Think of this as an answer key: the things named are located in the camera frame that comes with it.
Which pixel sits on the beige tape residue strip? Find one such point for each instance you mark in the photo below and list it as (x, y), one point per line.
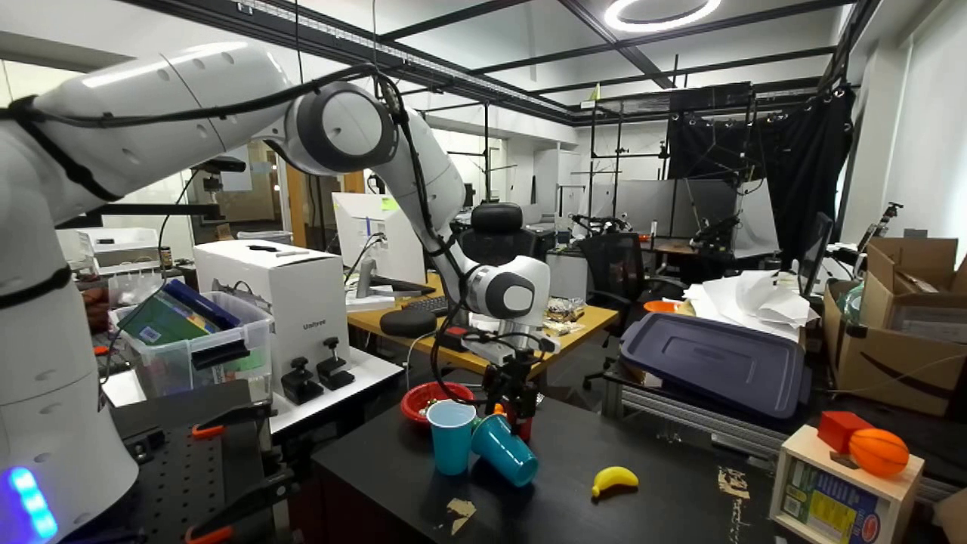
(732, 485)

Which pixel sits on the empty blue plastic cup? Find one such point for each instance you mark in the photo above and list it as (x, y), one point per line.
(451, 441)

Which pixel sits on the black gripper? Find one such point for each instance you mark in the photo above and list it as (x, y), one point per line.
(515, 372)

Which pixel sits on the black camera on boom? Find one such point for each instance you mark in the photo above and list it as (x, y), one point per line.
(220, 165)

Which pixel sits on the white cardboard equipment box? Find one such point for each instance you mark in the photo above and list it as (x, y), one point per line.
(289, 304)

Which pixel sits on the orange bowl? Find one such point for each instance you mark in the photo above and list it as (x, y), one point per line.
(660, 307)

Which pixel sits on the beige paper scrap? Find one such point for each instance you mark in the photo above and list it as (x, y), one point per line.
(459, 516)

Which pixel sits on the brown cardboard sheet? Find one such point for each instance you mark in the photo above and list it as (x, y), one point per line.
(954, 518)

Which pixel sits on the yellow toy banana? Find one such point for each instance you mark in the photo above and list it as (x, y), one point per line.
(614, 479)

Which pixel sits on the black rounded pouch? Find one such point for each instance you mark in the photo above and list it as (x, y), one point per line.
(410, 318)

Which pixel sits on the white crumpled cloth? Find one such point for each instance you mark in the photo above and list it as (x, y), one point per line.
(750, 304)

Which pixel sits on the black curtain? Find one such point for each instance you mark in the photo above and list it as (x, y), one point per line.
(795, 151)

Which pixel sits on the clear plastic storage bin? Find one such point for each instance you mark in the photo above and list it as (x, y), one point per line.
(184, 364)

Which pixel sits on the dark blue bin lid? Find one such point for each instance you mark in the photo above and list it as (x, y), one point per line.
(713, 364)

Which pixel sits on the blue cup with toys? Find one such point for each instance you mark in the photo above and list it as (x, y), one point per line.
(509, 458)

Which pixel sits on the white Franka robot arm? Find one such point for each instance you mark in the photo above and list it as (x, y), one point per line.
(151, 122)

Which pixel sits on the red plastic bowl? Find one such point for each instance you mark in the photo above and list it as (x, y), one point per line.
(414, 398)

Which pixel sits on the black clamp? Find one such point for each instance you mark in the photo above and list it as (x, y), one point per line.
(300, 383)
(337, 366)

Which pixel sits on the green book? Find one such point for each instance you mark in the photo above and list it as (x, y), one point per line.
(162, 321)

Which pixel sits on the red toy block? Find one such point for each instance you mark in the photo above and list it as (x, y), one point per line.
(835, 428)

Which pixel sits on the white shelf board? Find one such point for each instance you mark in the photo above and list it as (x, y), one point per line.
(363, 378)

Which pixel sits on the open cardboard shipping box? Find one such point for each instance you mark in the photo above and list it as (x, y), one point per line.
(896, 344)

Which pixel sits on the grey pegboard panel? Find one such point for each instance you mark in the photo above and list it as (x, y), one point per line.
(169, 472)

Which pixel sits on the light wooden desk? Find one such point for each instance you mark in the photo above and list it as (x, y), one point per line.
(583, 333)

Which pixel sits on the clear glass object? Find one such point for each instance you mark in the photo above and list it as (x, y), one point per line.
(565, 317)

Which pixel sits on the black mesh office chair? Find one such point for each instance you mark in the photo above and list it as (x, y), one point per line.
(614, 267)

